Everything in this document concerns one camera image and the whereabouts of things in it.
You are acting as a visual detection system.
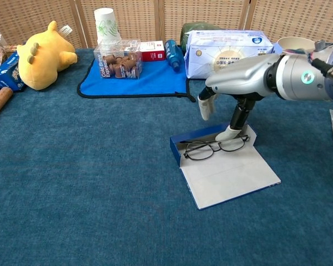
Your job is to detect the black thin-framed eyeglasses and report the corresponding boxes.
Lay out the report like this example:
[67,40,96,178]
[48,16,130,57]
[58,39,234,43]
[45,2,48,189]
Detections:
[183,134,251,162]

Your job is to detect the red and white small box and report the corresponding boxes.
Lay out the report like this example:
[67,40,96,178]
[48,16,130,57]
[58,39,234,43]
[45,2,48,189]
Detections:
[138,40,167,62]

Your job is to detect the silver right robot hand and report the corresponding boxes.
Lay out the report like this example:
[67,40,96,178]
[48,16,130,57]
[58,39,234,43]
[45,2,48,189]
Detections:
[197,53,280,142]

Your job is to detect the woven folding screen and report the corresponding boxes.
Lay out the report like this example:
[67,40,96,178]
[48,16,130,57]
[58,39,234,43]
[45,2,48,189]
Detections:
[0,0,333,49]

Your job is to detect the clear coffee capsule box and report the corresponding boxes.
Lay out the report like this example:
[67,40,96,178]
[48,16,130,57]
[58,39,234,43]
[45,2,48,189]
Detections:
[93,40,143,80]

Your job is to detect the white wet wipes pack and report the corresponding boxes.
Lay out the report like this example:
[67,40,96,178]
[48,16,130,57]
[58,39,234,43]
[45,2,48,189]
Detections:
[183,29,275,81]

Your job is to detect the white paper cup stack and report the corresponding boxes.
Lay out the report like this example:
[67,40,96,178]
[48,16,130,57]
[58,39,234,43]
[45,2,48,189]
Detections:
[93,7,123,56]

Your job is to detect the blue plastic bottle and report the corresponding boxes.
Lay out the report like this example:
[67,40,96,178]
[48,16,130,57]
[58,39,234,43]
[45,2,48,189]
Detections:
[164,39,184,74]

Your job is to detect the beige bowl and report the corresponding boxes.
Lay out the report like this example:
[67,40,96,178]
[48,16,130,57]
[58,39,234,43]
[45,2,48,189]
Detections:
[276,36,317,56]

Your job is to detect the yellow plush toy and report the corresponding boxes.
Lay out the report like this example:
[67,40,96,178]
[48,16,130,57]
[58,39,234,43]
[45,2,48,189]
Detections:
[16,20,78,91]

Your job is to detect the blue cardboard glasses box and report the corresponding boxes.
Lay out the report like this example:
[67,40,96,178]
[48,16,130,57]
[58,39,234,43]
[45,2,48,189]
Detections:
[169,123,282,211]

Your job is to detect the green bag behind tissues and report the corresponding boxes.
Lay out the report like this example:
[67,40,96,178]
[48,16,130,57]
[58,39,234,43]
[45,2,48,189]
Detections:
[180,22,223,53]

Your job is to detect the blue cloth with black trim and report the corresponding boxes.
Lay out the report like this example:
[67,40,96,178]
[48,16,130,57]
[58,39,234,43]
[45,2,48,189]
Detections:
[76,57,196,103]

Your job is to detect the long blue biscuit box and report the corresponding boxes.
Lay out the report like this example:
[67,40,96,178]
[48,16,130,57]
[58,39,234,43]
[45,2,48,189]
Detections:
[0,51,27,94]

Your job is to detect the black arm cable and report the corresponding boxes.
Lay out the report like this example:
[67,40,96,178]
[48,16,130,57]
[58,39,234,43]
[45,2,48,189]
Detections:
[310,57,333,80]

